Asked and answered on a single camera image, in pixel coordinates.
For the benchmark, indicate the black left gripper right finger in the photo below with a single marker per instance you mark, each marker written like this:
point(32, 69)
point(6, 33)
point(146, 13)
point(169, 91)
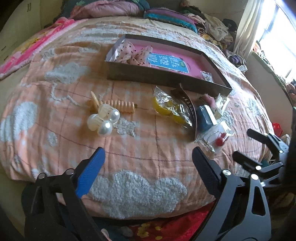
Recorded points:
point(209, 171)

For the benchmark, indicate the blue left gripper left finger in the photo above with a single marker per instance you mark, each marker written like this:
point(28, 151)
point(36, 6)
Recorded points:
point(87, 171)

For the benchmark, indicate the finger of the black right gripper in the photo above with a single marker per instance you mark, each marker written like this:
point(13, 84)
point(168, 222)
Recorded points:
point(246, 162)

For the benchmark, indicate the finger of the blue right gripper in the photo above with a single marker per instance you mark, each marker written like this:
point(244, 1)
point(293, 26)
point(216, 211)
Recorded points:
point(264, 138)

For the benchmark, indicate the red cherry earrings bag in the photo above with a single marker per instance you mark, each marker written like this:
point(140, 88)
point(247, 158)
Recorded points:
point(215, 138)

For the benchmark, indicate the blue rectangular hair clip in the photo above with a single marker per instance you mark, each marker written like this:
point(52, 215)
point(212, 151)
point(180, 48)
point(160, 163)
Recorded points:
point(205, 118)

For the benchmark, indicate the pink fluffy hair clip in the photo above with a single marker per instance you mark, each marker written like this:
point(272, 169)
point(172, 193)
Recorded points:
point(208, 100)

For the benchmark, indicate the beige spiral hair clip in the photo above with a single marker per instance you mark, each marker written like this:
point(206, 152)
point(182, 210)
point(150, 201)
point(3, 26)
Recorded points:
point(122, 106)

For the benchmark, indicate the white flower earrings card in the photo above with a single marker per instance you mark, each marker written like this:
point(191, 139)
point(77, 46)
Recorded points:
point(207, 76)

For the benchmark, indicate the yellow rings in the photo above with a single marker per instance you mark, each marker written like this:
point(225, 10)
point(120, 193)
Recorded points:
point(172, 106)

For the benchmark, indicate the mauve banana hair clip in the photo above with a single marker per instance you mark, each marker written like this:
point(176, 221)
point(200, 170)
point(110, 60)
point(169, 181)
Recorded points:
point(181, 95)

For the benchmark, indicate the polka dot fabric bow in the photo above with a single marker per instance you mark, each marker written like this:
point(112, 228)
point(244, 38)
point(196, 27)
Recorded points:
point(128, 54)

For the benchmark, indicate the red patterned cloth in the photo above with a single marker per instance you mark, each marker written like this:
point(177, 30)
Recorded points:
point(180, 227)

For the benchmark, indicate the orange cloud pattern quilt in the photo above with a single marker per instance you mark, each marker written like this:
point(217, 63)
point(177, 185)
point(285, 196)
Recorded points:
point(49, 124)

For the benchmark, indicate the pile of clothes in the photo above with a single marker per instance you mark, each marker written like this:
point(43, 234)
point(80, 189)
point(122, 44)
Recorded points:
point(221, 33)

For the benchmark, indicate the cream curtain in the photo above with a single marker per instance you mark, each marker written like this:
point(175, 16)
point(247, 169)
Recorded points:
point(247, 28)

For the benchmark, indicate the shallow brown cardboard box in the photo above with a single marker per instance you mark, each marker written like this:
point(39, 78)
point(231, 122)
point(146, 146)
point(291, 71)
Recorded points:
point(142, 74)

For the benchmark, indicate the pink cartoon blanket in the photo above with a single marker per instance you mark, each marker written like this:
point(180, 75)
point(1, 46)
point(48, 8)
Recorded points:
point(25, 52)

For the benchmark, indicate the purple teal striped pillow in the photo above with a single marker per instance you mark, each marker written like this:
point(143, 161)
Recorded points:
point(172, 17)

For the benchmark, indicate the pink and navy duvet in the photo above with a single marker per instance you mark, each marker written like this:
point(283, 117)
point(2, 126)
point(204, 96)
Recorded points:
point(78, 10)

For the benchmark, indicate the cream built-in wardrobe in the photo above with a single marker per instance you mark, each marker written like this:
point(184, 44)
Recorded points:
point(28, 18)

